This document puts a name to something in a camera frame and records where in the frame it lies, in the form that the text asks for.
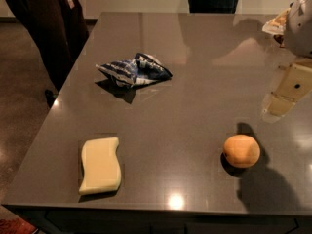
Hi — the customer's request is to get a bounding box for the yellow wavy sponge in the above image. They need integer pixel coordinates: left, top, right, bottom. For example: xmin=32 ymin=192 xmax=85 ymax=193
xmin=79 ymin=137 xmax=121 ymax=195

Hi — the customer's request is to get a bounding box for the orange fruit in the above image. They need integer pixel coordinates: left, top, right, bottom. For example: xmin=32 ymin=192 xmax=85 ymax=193
xmin=223 ymin=135 xmax=260 ymax=169

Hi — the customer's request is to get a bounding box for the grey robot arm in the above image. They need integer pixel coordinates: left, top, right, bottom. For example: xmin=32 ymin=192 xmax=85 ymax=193
xmin=261 ymin=0 xmax=312 ymax=123

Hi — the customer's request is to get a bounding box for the person in dark trousers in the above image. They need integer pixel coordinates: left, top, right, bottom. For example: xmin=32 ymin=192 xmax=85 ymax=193
xmin=5 ymin=0 xmax=89 ymax=92

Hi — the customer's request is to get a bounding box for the blue chip bag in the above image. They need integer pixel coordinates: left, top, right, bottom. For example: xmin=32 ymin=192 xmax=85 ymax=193
xmin=96 ymin=53 xmax=173 ymax=89

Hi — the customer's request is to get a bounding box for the snack package at table edge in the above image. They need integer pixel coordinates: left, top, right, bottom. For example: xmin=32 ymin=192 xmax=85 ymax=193
xmin=262 ymin=8 xmax=291 ymax=35

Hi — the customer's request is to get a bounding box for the red object on floor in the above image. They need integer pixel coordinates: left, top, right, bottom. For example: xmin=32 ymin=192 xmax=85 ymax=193
xmin=0 ymin=218 xmax=38 ymax=234

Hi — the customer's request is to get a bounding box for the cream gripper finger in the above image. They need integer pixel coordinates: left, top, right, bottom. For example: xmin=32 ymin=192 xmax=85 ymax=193
xmin=261 ymin=94 xmax=296 ymax=123

